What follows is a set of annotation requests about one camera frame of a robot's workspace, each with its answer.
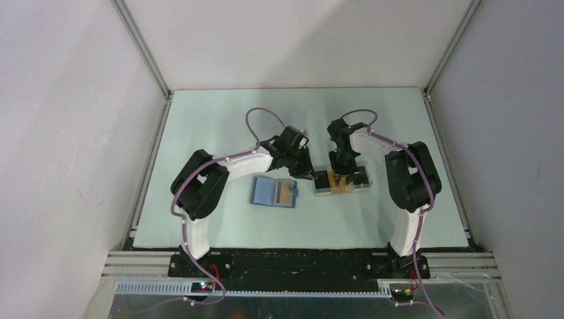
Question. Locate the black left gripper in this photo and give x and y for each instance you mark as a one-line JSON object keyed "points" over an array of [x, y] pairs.
{"points": [[305, 171]]}

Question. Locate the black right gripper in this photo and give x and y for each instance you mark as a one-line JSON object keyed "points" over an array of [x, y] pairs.
{"points": [[352, 172]]}

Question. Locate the gold VIP credit card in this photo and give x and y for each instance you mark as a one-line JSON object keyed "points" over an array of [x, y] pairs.
{"points": [[284, 195]]}

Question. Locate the blue leather card holder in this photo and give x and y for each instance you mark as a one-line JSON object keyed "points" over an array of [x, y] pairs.
{"points": [[263, 192]]}

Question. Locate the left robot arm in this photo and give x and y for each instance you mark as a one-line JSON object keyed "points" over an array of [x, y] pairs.
{"points": [[198, 188]]}

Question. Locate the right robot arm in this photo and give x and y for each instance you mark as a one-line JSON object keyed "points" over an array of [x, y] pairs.
{"points": [[412, 178]]}

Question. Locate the gold credit card stack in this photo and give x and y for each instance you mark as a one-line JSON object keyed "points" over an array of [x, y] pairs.
{"points": [[342, 190]]}

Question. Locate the black credit card stack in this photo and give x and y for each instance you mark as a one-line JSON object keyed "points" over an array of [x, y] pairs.
{"points": [[322, 181]]}

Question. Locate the clear acrylic card tray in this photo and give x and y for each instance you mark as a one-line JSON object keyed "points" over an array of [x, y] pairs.
{"points": [[362, 182]]}

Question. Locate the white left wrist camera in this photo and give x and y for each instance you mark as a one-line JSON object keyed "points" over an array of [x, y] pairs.
{"points": [[303, 141]]}

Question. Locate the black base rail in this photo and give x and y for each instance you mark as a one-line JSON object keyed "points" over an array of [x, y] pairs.
{"points": [[300, 270]]}

